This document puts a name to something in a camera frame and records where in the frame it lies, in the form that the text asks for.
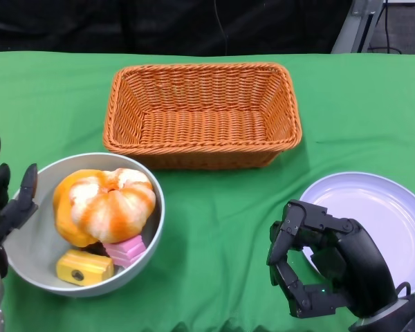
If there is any lilac plate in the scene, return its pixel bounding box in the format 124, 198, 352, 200
299, 172, 415, 295

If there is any thin black hanging cable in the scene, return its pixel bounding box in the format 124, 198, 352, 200
212, 0, 229, 55

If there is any yellow layered toy cake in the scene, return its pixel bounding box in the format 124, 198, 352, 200
56, 250, 115, 287

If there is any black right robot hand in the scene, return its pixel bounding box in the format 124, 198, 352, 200
266, 199, 398, 318

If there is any orange wicker basket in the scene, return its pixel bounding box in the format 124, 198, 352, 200
102, 62, 304, 170

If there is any black floor cable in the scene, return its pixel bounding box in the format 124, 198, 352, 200
368, 0, 404, 53

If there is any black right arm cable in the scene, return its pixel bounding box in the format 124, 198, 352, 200
396, 282, 412, 302

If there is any green tablecloth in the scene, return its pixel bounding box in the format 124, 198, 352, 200
0, 51, 415, 332

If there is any grey metal frame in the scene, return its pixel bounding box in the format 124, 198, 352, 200
330, 0, 388, 55

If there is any orange ring bread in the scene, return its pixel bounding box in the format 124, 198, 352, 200
53, 169, 104, 249

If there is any white orange striped bread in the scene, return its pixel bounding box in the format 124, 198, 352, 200
70, 168, 157, 244

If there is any grey bowl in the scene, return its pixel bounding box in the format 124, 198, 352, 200
1, 152, 166, 298

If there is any black backdrop curtain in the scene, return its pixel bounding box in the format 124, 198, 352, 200
0, 0, 353, 56

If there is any pink layered toy cake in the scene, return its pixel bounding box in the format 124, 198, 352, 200
102, 234, 147, 267

